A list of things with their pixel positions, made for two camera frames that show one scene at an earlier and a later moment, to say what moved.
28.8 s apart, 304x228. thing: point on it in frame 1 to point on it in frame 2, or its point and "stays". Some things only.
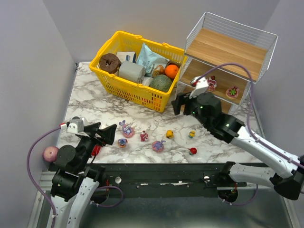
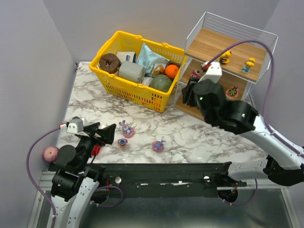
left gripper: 92,134 stays
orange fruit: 171,71 stays
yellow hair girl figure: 169,134 to 224,59
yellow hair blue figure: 192,134 to 249,63
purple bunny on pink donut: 128,132 stays
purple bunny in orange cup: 122,143 stays
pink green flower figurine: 232,92 stays
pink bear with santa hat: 144,136 to 195,73
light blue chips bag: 149,60 stays
